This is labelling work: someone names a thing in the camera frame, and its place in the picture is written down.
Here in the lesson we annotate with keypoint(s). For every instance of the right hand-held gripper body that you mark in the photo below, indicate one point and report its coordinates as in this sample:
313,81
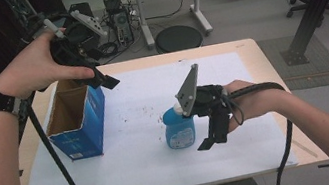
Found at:
205,99

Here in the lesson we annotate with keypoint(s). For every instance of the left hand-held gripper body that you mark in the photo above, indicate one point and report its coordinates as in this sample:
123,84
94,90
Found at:
73,52

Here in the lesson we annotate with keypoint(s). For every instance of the blue detergent bottle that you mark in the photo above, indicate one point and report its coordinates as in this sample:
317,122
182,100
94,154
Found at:
179,132

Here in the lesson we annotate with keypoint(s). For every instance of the blue cardboard box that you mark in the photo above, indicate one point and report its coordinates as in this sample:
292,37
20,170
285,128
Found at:
78,127

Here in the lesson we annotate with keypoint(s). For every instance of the person's right hand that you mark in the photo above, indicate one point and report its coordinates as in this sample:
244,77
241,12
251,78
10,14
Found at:
250,103

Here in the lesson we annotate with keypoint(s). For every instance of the person's left hand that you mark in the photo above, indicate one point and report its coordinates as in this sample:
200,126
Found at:
30,69

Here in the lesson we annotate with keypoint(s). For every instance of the computer tower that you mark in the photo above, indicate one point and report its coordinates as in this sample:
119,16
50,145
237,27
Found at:
122,25

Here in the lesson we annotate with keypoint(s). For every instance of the black round stool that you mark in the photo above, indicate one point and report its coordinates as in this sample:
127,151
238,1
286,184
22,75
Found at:
178,38

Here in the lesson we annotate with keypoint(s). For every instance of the white paper sheet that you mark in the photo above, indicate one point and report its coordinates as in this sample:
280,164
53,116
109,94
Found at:
151,169

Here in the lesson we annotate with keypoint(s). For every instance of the grey floor mat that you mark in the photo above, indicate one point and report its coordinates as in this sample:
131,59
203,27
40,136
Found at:
314,70

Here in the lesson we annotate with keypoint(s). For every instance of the black office chair base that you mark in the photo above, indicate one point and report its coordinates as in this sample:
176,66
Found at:
307,6

